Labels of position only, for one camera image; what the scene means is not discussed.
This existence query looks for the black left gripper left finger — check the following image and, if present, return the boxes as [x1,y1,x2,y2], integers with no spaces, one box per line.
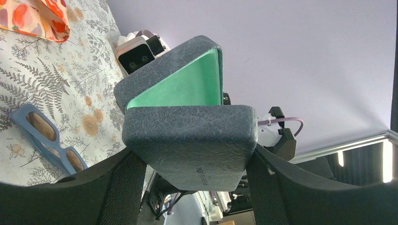
[0,149,146,225]

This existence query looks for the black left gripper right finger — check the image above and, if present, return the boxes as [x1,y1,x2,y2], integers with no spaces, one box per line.
[246,145,398,225]

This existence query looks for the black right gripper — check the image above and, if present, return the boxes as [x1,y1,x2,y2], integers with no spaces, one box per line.
[268,120,297,161]

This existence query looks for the blue frame sunglasses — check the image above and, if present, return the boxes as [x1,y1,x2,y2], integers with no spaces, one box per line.
[10,104,88,175]

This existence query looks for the dark blue glasses case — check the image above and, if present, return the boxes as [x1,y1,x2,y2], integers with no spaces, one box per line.
[114,35,258,191]

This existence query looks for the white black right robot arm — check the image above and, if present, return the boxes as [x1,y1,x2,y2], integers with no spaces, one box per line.
[258,106,304,161]

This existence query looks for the floral grey tablecloth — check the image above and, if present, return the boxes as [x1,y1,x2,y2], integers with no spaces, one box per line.
[0,0,124,186]

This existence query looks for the orange floral fabric bag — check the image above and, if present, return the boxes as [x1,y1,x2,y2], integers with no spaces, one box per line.
[0,0,71,43]

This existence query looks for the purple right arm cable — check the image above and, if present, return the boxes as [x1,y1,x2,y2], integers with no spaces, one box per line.
[258,117,305,137]

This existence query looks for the aluminium frame profile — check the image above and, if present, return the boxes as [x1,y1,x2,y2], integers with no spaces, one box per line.
[290,130,398,164]

